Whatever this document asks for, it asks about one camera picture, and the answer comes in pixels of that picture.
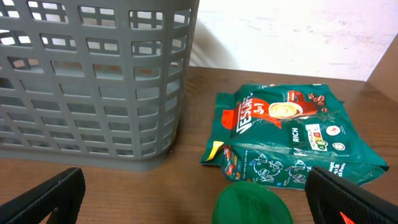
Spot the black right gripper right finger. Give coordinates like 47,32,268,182
305,167,397,224

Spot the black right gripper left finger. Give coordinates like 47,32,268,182
1,167,86,224

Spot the green lid jar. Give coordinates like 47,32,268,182
211,182,293,224

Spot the green Nescafe coffee bag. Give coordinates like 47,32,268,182
201,84,389,189

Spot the grey plastic basket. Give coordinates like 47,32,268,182
1,0,199,170

